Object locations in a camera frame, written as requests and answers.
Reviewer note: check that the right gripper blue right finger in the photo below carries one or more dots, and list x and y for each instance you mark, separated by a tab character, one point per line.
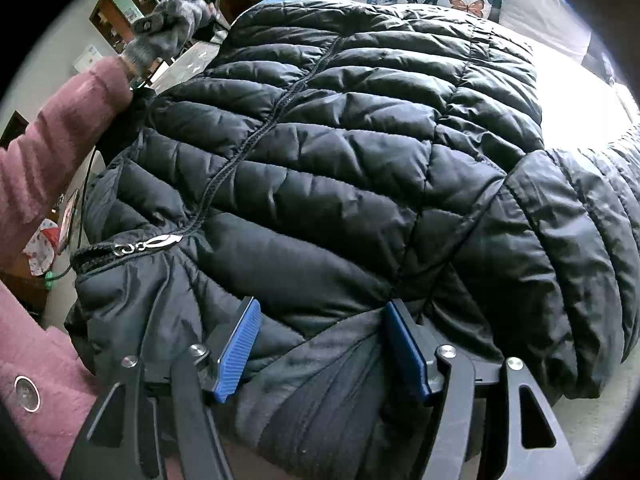
413	349

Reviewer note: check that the grey star quilted mattress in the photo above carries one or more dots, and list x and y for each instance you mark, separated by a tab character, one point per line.
600	409

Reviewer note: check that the black puffer jacket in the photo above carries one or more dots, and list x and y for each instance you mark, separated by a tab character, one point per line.
335	156

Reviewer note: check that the wooden display cabinet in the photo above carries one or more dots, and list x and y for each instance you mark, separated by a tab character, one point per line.
113	19

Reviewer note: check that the white small refrigerator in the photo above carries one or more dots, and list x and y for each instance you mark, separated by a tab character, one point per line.
88	57

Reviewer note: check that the grey gloved left hand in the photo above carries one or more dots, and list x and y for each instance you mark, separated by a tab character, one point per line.
164	32

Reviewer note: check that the plain white pillow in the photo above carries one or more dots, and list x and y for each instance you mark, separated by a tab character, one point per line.
550	22

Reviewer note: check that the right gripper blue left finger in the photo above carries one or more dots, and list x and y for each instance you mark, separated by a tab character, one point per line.
229	346

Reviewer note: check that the pink sleeved left forearm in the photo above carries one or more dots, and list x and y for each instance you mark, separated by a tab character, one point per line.
38	165

